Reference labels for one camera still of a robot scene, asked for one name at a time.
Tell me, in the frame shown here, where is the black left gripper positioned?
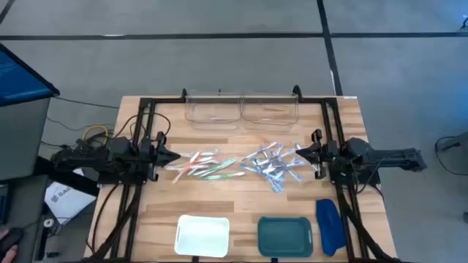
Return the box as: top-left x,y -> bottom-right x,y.
140,131 -> 181,183

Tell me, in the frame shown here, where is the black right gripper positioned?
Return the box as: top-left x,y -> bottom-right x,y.
295,129 -> 339,180

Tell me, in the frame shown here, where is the teal plastic bin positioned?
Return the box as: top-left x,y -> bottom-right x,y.
257,216 -> 314,259

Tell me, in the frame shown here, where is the clear plastic bin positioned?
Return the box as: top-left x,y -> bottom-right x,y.
184,93 -> 242,132
240,93 -> 300,132

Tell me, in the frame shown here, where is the blue cloth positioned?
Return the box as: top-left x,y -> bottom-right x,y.
315,198 -> 347,257

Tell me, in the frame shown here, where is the white plastic bin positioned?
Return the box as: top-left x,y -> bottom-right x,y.
173,214 -> 230,259

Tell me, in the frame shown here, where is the white paper sheet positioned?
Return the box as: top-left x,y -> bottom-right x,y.
44,180 -> 97,224

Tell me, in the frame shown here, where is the grey stand base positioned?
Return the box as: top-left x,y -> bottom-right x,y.
440,131 -> 468,153

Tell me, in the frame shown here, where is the grey desk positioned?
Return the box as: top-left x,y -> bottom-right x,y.
0,97 -> 100,263

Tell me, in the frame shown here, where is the black computer mouse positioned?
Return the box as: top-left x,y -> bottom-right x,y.
0,226 -> 23,256

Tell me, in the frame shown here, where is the person's hand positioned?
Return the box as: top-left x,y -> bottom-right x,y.
0,229 -> 18,263

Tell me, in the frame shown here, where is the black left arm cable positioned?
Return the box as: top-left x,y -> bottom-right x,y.
113,112 -> 172,142

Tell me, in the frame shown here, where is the black aluminium frame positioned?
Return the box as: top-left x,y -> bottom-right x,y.
82,84 -> 403,263

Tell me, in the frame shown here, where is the yellow cable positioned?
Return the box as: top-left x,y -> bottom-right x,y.
82,125 -> 110,144

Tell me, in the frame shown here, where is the black floor cable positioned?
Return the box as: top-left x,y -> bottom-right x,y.
53,95 -> 120,110
46,116 -> 115,132
434,135 -> 468,176

